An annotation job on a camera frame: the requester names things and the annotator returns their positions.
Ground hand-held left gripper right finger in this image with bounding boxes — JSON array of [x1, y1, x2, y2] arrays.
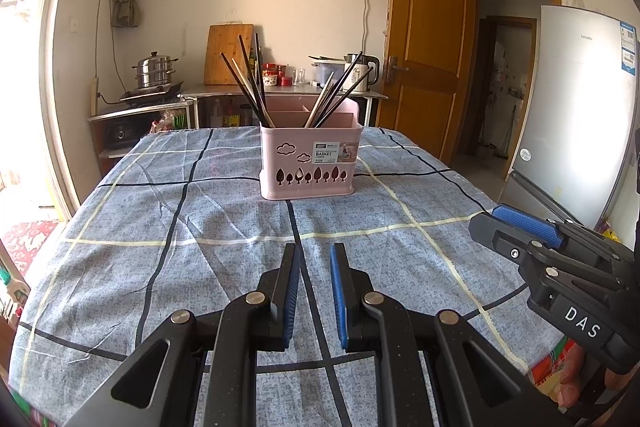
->
[[330, 243, 571, 427]]

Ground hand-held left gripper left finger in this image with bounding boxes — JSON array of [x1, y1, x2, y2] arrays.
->
[[65, 243, 302, 427]]

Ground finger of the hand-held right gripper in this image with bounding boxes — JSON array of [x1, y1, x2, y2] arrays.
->
[[491, 204, 617, 251], [468, 212, 617, 281]]

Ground pink plastic utensil basket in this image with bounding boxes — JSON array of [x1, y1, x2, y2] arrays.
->
[[259, 99, 361, 202]]

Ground person's right hand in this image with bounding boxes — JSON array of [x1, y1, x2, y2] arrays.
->
[[556, 363, 633, 405]]

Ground grey refrigerator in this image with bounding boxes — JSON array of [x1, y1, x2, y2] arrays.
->
[[497, 4, 640, 233]]

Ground brown wooden door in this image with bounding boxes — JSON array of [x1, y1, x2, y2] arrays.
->
[[376, 0, 477, 165]]

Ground white electric kettle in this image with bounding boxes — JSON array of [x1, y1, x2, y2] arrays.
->
[[344, 53, 381, 92]]

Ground steel kitchen shelf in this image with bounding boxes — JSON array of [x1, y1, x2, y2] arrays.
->
[[179, 83, 390, 130]]

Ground clear plastic lidded container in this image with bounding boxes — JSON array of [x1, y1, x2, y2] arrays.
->
[[310, 56, 347, 88]]

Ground black cooker appliance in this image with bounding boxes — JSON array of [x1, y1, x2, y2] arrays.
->
[[102, 119, 136, 152]]

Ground steel stove stand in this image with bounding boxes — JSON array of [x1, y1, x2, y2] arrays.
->
[[86, 102, 193, 162]]

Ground gas stove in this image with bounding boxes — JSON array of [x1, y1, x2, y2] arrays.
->
[[120, 81, 185, 104]]

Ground wooden cutting board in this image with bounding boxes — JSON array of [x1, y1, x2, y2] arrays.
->
[[203, 23, 255, 86]]

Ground red patterned floor mat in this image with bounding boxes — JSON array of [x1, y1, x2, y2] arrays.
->
[[0, 219, 63, 278]]

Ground steel steamer pot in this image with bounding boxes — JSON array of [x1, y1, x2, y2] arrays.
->
[[132, 52, 179, 90]]

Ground metal door handle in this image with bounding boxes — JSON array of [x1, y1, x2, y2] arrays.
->
[[384, 55, 410, 82]]

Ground black power cable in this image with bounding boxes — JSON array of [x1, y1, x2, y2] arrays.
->
[[97, 0, 130, 104]]

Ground white sliding door frame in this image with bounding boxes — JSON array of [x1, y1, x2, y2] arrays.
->
[[37, 0, 96, 220]]

